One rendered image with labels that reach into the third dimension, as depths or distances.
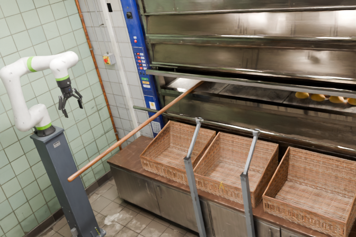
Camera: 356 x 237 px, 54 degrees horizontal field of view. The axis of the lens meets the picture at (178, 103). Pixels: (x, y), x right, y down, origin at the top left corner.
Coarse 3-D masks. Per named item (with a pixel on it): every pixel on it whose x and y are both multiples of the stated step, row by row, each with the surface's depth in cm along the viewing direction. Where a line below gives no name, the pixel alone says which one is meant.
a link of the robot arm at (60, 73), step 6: (54, 60) 227; (60, 60) 228; (66, 60) 232; (54, 66) 226; (60, 66) 227; (66, 66) 231; (54, 72) 228; (60, 72) 228; (66, 72) 232; (60, 78) 230; (66, 78) 232
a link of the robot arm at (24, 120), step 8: (16, 64) 249; (0, 72) 242; (8, 72) 241; (16, 72) 245; (24, 72) 253; (8, 80) 243; (16, 80) 246; (8, 88) 246; (16, 88) 248; (8, 96) 251; (16, 96) 250; (16, 104) 253; (24, 104) 257; (16, 112) 255; (24, 112) 258; (16, 120) 258; (24, 120) 259; (32, 120) 265; (16, 128) 262; (24, 128) 261
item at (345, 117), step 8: (168, 88) 330; (176, 88) 326; (192, 96) 312; (200, 96) 306; (208, 96) 300; (216, 96) 295; (224, 96) 292; (232, 96) 290; (240, 104) 282; (248, 104) 277; (256, 104) 272; (264, 104) 268; (272, 104) 264; (280, 104) 262; (288, 104) 260; (296, 112) 254; (304, 112) 250; (312, 112) 246; (320, 112) 242; (328, 112) 240; (336, 112) 238; (344, 112) 236; (344, 120) 234; (352, 120) 230
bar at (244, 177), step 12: (144, 108) 301; (192, 120) 270; (204, 120) 263; (252, 132) 238; (192, 144) 263; (252, 144) 236; (252, 156) 236; (192, 168) 266; (192, 180) 268; (192, 192) 273; (252, 216) 247; (252, 228) 250
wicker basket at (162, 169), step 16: (176, 128) 337; (192, 128) 324; (160, 144) 336; (176, 144) 341; (208, 144) 302; (144, 160) 315; (160, 160) 329; (176, 160) 324; (192, 160) 320; (176, 176) 303
